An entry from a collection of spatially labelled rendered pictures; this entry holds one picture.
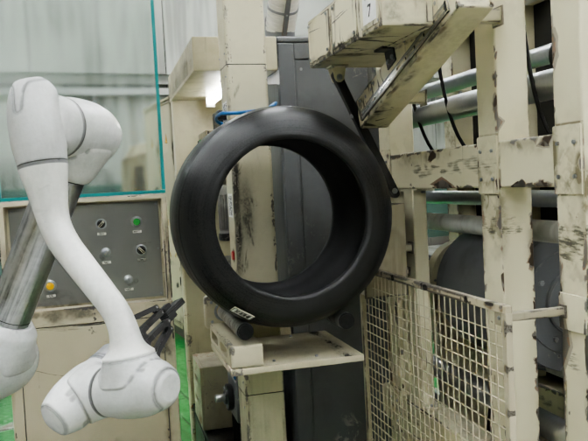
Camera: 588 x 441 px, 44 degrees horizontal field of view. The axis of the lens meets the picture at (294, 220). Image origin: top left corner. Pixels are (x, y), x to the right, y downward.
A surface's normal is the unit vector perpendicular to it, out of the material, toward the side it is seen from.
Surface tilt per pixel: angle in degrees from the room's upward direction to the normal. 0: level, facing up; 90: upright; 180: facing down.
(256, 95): 90
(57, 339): 90
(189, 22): 90
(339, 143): 81
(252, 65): 90
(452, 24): 162
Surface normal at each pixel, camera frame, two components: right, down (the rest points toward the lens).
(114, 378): -0.51, -0.07
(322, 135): 0.32, -0.14
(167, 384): 0.85, -0.01
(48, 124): 0.71, -0.16
